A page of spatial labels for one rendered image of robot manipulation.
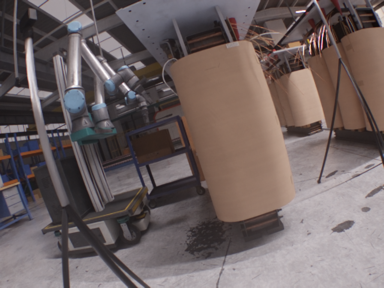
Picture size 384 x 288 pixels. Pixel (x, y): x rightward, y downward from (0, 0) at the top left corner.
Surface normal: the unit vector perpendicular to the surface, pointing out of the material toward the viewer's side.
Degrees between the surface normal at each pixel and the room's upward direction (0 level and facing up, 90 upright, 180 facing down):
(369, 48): 90
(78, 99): 95
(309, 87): 90
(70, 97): 95
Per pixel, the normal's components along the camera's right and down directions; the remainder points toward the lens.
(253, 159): -0.07, 0.10
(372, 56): -0.48, 0.22
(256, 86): 0.25, -0.01
